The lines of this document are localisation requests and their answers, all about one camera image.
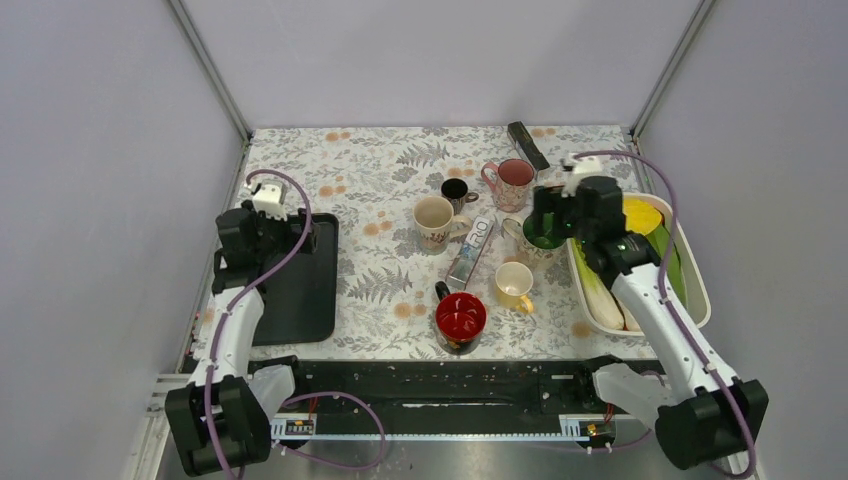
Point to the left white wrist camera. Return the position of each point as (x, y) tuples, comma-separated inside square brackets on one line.
[(269, 199)]

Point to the black mug red inside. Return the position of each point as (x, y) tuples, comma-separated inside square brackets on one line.
[(459, 320)]

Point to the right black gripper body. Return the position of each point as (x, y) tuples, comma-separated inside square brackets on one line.
[(549, 199)]

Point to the green white leek toy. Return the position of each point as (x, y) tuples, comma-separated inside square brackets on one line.
[(603, 306)]

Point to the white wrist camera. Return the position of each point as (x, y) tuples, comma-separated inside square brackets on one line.
[(269, 199), (577, 169)]

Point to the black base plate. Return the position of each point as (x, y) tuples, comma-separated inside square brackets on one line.
[(546, 386)]

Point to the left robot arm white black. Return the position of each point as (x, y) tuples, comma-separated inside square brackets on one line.
[(220, 420)]

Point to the black rectangular box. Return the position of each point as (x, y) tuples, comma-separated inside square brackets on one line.
[(526, 147)]

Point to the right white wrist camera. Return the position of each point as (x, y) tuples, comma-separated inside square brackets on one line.
[(577, 169)]

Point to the floral tablecloth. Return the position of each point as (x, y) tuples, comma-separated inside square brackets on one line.
[(371, 179)]

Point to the napa cabbage toy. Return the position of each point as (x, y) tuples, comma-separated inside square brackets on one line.
[(641, 217)]

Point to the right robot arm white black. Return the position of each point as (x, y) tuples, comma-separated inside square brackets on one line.
[(707, 412)]

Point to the black plastic tray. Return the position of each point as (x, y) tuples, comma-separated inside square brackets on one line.
[(300, 298)]

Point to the pink floral mug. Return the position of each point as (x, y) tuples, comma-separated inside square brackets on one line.
[(510, 183)]

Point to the green inside floral mug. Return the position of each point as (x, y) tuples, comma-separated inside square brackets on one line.
[(537, 251)]

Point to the cream mug red pattern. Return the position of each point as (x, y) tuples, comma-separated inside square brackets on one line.
[(437, 223)]

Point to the silver toothpaste box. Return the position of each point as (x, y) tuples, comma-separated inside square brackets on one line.
[(465, 262)]

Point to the white plastic basin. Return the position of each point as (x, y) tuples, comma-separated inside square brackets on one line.
[(684, 276)]

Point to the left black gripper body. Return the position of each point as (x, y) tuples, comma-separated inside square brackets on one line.
[(275, 235)]

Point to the small dark brown mug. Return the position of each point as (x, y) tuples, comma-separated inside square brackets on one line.
[(458, 193)]

